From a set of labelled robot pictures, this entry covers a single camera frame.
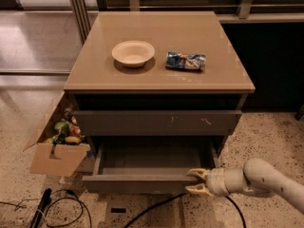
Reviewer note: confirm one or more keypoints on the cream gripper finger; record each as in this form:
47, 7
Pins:
199, 189
199, 173

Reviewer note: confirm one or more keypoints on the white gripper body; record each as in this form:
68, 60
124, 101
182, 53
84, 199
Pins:
216, 181

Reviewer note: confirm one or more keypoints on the grey drawer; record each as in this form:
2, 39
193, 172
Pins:
149, 165
157, 122

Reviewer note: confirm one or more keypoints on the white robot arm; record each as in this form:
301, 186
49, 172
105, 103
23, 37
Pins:
256, 178

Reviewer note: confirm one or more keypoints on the grey drawer cabinet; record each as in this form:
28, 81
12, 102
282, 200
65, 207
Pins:
98, 82

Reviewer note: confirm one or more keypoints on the grey top drawer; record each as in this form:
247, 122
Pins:
157, 122

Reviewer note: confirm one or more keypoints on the blue crumpled snack bag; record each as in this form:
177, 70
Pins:
185, 61

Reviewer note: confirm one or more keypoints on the red toy item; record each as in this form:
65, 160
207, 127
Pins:
74, 131

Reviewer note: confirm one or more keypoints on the yellow toy banana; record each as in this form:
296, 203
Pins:
72, 139

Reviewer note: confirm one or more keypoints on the white paper bowl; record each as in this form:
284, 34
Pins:
133, 53

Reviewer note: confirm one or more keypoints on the green toy item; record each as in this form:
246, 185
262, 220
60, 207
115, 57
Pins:
61, 128

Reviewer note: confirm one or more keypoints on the cardboard box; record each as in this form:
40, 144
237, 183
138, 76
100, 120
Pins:
53, 156

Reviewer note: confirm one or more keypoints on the black stick tool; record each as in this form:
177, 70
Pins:
44, 201

